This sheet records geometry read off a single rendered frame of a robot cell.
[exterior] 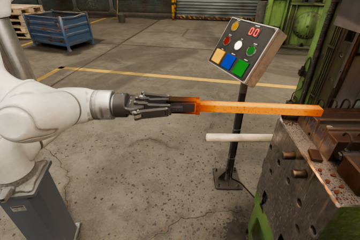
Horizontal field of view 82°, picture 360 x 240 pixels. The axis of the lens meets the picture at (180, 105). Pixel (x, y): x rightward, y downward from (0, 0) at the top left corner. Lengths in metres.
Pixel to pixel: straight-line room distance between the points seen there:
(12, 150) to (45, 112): 0.59
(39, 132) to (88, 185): 1.40
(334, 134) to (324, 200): 0.19
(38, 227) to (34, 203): 0.19
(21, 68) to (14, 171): 0.43
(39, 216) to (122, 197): 0.62
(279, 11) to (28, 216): 5.32
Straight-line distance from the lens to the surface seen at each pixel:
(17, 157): 1.09
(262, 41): 1.06
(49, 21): 5.42
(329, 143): 0.77
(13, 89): 0.55
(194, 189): 1.71
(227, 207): 1.67
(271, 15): 5.48
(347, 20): 0.75
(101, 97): 0.62
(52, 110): 0.51
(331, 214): 0.71
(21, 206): 1.25
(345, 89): 1.01
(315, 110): 0.71
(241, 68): 1.06
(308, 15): 5.43
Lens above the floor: 1.39
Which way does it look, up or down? 32 degrees down
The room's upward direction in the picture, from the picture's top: straight up
